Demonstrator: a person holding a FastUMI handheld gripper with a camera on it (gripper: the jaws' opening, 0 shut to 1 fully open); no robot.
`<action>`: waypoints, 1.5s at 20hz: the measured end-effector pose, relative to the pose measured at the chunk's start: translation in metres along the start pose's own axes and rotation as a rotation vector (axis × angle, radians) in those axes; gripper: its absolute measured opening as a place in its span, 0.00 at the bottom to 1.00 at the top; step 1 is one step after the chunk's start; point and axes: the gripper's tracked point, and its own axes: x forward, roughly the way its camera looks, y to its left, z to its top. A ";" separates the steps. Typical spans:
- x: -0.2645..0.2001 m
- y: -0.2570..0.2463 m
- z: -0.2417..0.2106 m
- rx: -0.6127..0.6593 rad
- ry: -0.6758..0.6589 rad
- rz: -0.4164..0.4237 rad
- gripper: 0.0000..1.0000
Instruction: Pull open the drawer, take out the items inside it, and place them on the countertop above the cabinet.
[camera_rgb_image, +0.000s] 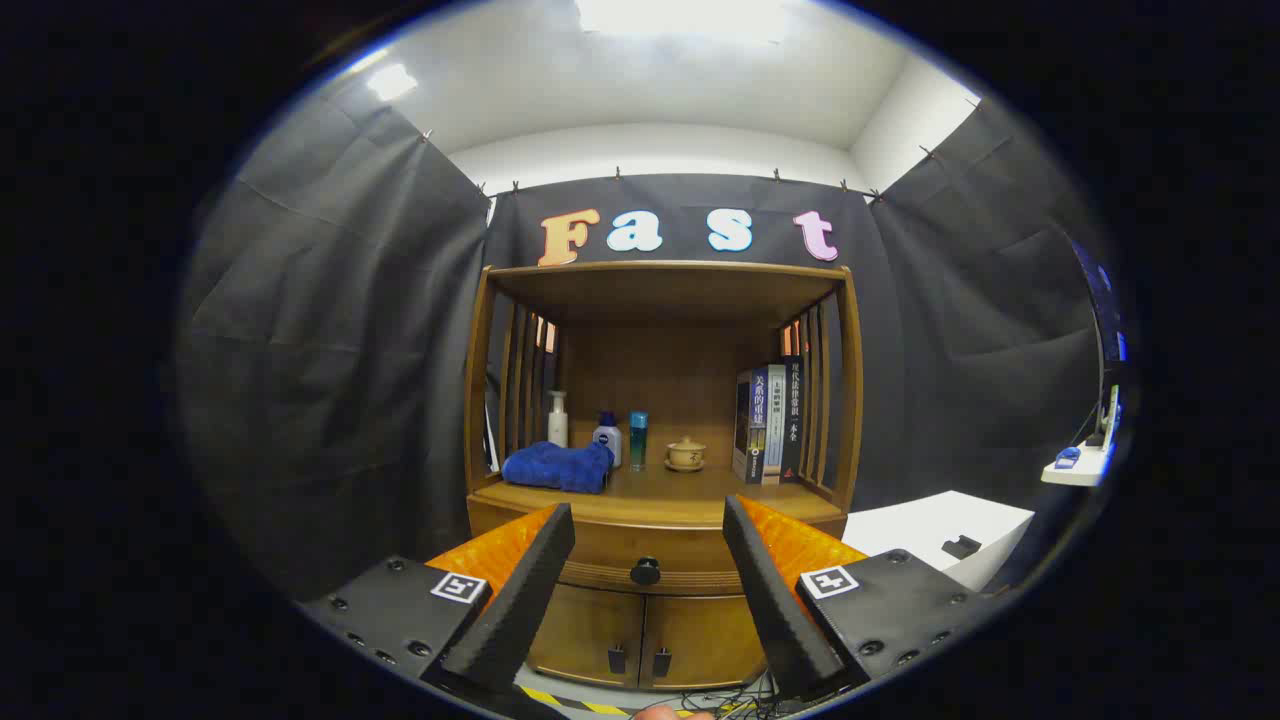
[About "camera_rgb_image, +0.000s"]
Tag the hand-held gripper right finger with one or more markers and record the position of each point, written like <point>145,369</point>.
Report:
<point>775,600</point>

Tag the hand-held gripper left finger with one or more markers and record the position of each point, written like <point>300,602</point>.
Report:
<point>520,600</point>

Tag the brown wooden drawer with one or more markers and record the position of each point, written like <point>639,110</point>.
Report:
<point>620,545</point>

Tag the black drawer knob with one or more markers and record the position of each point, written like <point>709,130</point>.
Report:
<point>645,571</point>

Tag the wooden cabinet door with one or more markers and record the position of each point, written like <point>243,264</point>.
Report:
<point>580,630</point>
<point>710,640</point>

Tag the wooden countertop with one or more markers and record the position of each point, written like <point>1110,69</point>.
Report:
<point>680,490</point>

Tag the white box cabinet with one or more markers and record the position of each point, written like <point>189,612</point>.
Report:
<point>930,525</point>

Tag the brown wooden cabinet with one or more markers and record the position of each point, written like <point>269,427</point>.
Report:
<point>660,370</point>

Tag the yellow black floor tape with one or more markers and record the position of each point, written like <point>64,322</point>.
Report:
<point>575,703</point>

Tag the blue folded towel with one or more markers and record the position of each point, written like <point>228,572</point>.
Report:
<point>555,467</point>

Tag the beige lidded teacup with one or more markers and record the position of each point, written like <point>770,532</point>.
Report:
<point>686,455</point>

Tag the book with blue spine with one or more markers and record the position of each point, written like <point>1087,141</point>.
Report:
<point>750,430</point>

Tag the book with pale grey spine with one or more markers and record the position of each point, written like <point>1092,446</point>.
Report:
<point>776,425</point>

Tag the white bottle with blue cap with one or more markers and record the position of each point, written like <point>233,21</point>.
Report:
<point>607,445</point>

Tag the white pump bottle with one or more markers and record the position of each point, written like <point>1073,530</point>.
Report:
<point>558,425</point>

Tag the book with black spine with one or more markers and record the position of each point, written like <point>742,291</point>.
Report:
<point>794,420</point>

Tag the small black item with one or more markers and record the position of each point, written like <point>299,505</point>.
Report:
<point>961,547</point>

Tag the clear blue bottle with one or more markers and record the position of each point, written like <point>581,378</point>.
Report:
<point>638,445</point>

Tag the small blue item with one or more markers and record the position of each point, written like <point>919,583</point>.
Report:
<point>1067,457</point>

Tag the computer monitor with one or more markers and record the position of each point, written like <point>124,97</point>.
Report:
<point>1103,310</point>

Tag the white wall shelf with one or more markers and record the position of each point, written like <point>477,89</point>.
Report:
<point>1085,472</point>

